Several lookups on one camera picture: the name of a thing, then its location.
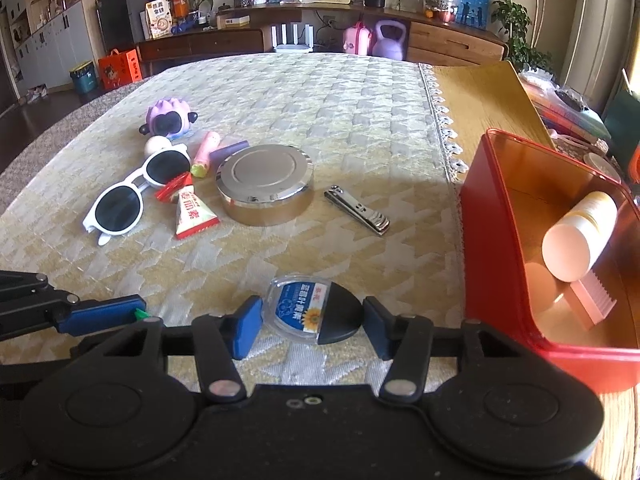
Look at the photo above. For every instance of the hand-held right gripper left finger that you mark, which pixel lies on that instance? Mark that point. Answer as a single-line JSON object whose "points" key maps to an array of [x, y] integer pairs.
{"points": [[246, 327]]}

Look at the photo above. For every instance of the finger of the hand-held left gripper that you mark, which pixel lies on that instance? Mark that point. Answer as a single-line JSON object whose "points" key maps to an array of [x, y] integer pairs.
{"points": [[100, 312]]}

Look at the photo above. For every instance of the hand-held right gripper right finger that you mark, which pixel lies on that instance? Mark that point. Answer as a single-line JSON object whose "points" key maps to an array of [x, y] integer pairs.
{"points": [[378, 327]]}

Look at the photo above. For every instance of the blue label floss case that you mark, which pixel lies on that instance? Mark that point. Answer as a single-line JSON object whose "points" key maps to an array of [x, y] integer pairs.
{"points": [[300, 305]]}

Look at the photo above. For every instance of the white sunglasses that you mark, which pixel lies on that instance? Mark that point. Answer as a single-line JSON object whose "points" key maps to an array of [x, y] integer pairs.
{"points": [[117, 207]]}

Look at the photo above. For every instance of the metal nail clipper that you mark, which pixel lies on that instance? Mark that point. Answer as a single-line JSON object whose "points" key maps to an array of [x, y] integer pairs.
{"points": [[357, 209]]}

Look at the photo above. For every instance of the white and red candy packet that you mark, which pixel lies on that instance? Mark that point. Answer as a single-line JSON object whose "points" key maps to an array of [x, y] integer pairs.
{"points": [[192, 217]]}

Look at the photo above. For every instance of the red box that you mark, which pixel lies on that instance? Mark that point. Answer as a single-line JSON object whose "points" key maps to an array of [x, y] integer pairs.
{"points": [[487, 260]]}

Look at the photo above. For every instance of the round metal tin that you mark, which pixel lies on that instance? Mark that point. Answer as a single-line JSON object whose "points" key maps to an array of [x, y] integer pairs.
{"points": [[265, 180]]}

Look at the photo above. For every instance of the white egg toy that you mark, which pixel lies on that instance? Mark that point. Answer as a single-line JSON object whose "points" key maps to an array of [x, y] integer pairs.
{"points": [[156, 146]]}

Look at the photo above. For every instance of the purple block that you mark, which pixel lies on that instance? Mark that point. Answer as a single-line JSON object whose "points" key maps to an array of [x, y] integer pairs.
{"points": [[227, 150]]}

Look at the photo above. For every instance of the pink tube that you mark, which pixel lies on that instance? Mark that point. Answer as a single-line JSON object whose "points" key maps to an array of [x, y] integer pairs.
{"points": [[205, 152]]}

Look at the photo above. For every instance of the patterned beige tablecloth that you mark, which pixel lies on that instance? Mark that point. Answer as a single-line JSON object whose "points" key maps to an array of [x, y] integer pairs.
{"points": [[50, 135]]}

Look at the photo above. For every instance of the purple sheep toy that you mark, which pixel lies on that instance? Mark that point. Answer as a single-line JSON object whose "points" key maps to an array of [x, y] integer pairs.
{"points": [[167, 117]]}

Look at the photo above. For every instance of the cream bottle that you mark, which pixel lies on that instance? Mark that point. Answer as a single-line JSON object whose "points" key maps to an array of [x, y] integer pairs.
{"points": [[575, 245]]}

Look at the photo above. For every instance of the pink ridged block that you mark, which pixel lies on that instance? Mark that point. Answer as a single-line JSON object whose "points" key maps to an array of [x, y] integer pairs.
{"points": [[592, 300]]}

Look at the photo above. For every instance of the quilted yellow table cover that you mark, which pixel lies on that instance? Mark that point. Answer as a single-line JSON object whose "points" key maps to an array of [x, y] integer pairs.
{"points": [[325, 110]]}

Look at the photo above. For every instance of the green bucket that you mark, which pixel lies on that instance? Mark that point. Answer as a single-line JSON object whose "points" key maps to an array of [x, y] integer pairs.
{"points": [[83, 77]]}

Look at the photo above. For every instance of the red gift bag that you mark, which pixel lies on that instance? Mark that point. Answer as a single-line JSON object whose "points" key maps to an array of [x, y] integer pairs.
{"points": [[119, 71]]}

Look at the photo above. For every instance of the white round lid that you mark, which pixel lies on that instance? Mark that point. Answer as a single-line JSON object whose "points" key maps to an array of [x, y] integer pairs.
{"points": [[600, 166]]}

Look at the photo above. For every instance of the purple kettlebell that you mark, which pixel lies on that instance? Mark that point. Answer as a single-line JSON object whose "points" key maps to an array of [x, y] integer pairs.
{"points": [[390, 42]]}

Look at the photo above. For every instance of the stack of flat packets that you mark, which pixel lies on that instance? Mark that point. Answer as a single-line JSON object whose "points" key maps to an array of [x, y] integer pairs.
{"points": [[565, 110]]}

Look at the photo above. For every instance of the pink toy backpack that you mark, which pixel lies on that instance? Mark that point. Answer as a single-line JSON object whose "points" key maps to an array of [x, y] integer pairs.
{"points": [[357, 40]]}

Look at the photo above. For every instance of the white router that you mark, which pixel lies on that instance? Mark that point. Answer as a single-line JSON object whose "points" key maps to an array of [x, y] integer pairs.
{"points": [[294, 40]]}

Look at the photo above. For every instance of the wooden sideboard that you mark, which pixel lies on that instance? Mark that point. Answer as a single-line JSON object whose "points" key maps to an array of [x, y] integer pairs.
{"points": [[450, 40]]}

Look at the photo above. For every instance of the dark fridge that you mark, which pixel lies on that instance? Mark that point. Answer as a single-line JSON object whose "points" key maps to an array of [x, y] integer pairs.
{"points": [[120, 15]]}

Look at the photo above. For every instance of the printed snack box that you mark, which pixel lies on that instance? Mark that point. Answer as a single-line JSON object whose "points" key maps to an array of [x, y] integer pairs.
{"points": [[159, 19]]}

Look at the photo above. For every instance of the small cardboard box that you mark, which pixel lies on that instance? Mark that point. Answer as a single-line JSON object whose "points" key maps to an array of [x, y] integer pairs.
{"points": [[232, 21]]}

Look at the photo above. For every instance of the green box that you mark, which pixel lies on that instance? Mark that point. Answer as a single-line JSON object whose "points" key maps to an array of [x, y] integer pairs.
{"points": [[622, 125]]}

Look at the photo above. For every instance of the clear bag of fruit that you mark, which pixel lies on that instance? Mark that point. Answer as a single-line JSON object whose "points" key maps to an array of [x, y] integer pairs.
{"points": [[437, 0]]}

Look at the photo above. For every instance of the blue printed bag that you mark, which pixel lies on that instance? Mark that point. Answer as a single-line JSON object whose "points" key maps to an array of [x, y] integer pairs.
{"points": [[472, 7]]}

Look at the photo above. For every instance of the large green plant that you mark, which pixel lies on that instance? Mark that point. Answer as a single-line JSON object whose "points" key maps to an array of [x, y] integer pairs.
{"points": [[515, 20]]}

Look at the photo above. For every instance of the white wall cabinet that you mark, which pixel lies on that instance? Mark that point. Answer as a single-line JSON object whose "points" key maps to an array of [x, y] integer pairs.
{"points": [[50, 35]]}

